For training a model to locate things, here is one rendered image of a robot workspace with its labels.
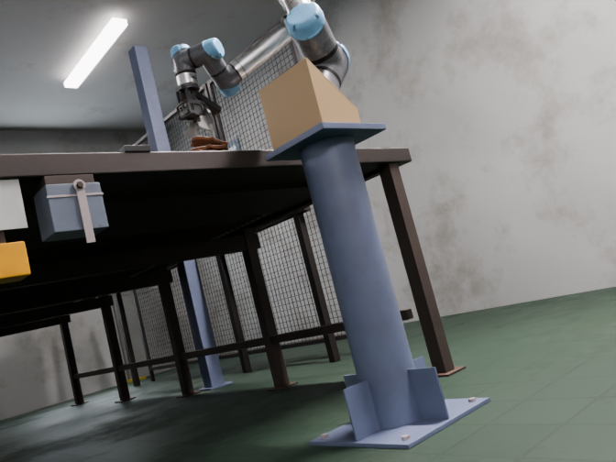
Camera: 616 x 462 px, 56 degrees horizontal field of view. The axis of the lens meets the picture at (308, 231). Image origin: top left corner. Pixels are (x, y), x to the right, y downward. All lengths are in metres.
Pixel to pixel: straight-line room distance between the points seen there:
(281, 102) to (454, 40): 3.05
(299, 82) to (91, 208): 0.68
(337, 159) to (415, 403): 0.73
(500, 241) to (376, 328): 2.91
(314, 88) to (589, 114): 2.75
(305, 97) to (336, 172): 0.23
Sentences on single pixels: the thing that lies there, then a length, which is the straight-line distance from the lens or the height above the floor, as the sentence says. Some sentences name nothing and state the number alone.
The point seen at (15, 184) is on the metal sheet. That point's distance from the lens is 1.52.
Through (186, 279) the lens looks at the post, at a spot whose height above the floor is 0.73.
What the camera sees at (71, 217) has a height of 0.74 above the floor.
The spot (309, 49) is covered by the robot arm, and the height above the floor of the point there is 1.14.
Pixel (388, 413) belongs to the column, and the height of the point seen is 0.05.
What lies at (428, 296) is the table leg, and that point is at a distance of 2.32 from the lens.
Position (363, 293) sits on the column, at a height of 0.39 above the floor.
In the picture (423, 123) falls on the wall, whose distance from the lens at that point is 4.80.
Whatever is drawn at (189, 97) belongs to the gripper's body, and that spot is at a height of 1.20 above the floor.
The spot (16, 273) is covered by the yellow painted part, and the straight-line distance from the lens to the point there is 1.44.
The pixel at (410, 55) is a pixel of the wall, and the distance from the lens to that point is 4.93.
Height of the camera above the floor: 0.42
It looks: 6 degrees up
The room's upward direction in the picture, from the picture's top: 14 degrees counter-clockwise
